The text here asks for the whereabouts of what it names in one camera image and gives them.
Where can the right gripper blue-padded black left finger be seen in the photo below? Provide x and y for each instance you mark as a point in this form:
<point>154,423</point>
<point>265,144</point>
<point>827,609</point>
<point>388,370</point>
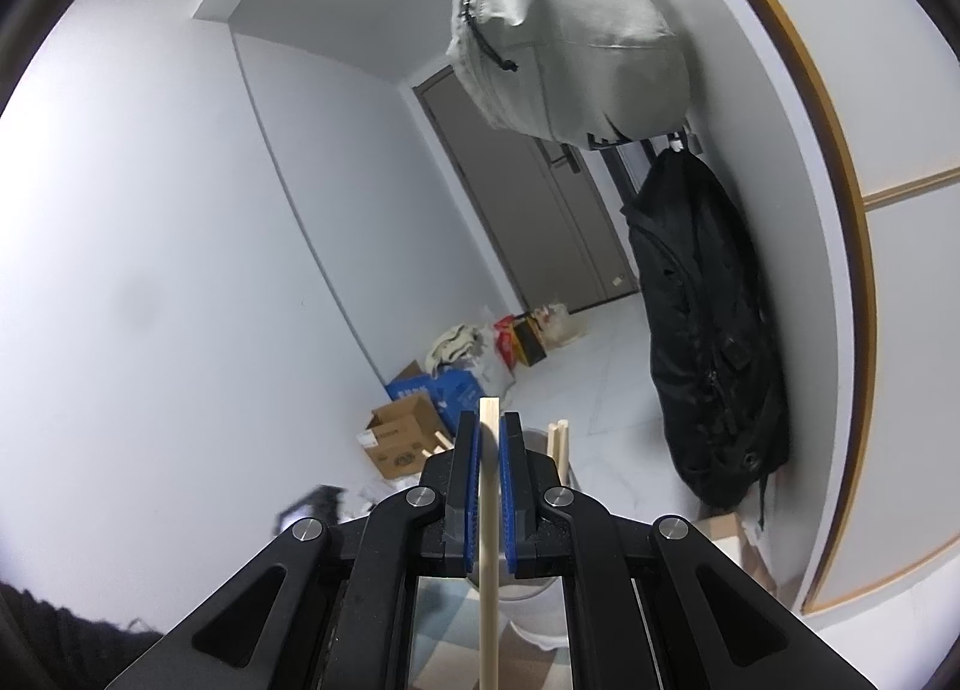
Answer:
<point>330,605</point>

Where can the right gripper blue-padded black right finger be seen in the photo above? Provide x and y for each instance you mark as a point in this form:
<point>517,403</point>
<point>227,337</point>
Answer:
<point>652,605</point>

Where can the wooden chopstick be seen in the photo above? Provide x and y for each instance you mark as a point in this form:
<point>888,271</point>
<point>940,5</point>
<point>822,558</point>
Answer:
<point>488,560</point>

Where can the clear plastic bags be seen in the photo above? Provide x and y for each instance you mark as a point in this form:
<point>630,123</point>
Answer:
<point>376,491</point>

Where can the white cylindrical utensil holder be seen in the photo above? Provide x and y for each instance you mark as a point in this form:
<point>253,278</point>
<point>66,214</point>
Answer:
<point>534,609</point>

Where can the brown cardboard box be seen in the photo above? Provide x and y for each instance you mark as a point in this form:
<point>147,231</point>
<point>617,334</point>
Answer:
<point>398,432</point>

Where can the wooden chopsticks left in holder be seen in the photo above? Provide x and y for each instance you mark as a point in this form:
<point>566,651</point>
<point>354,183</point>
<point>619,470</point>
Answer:
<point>442,443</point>

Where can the wooden chopsticks in holder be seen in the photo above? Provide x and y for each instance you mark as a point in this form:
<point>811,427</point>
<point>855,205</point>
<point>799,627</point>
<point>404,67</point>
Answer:
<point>558,448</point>
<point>442,443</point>

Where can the wooden chopsticks right in holder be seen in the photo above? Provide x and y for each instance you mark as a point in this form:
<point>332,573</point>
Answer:
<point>558,448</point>

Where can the blue cardboard box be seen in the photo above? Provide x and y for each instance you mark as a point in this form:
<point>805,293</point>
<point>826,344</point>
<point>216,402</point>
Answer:
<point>452,392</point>

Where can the black hanging garment bag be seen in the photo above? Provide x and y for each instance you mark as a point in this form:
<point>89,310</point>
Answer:
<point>715,360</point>

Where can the cloth pile on boxes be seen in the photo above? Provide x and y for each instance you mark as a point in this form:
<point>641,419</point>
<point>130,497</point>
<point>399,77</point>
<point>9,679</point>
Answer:
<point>458,348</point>

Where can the red snack bag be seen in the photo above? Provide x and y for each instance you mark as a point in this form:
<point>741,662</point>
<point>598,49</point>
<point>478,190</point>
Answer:
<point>519,340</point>

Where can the grey door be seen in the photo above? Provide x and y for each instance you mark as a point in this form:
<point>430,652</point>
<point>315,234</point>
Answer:
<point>537,202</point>

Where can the white wood-trimmed cabinet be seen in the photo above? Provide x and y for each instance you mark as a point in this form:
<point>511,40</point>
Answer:
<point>836,121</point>

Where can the grey hanging bag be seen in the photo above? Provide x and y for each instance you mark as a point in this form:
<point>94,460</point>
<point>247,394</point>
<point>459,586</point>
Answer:
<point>589,73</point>

